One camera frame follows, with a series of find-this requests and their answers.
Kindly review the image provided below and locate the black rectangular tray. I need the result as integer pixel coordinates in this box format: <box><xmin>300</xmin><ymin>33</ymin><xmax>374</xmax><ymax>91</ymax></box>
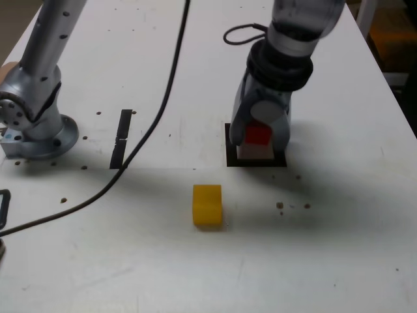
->
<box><xmin>0</xmin><ymin>188</ymin><xmax>12</xmax><ymax>229</ymax></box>

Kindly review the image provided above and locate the black tape strip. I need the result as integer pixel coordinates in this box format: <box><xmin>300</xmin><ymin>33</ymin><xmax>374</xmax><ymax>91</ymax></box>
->
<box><xmin>109</xmin><ymin>109</ymin><xmax>134</xmax><ymax>170</ymax></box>

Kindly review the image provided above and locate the black tape square outline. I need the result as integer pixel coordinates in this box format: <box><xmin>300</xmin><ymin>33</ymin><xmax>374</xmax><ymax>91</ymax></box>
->
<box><xmin>224</xmin><ymin>123</ymin><xmax>287</xmax><ymax>168</ymax></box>

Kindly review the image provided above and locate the white metal frame post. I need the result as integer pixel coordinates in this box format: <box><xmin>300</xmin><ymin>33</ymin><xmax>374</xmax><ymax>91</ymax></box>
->
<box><xmin>356</xmin><ymin>0</ymin><xmax>381</xmax><ymax>36</ymax></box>

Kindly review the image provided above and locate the long black cable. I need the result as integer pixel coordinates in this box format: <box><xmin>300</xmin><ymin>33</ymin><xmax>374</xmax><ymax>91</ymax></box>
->
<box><xmin>0</xmin><ymin>0</ymin><xmax>192</xmax><ymax>237</ymax></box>

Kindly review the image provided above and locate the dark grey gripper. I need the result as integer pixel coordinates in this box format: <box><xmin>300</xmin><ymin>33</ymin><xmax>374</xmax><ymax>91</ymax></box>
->
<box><xmin>229</xmin><ymin>73</ymin><xmax>293</xmax><ymax>155</ymax></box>

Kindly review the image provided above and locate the short looped black cable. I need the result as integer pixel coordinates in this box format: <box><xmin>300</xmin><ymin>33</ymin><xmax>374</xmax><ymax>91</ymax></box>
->
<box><xmin>223</xmin><ymin>22</ymin><xmax>271</xmax><ymax>46</ymax></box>

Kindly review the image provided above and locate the yellow cube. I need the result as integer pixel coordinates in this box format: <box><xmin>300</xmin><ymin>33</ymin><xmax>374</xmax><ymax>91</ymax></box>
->
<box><xmin>192</xmin><ymin>184</ymin><xmax>223</xmax><ymax>228</ymax></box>

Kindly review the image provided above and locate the red cube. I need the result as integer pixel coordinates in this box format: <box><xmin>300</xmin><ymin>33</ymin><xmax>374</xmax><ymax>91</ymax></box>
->
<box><xmin>244</xmin><ymin>125</ymin><xmax>273</xmax><ymax>146</ymax></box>

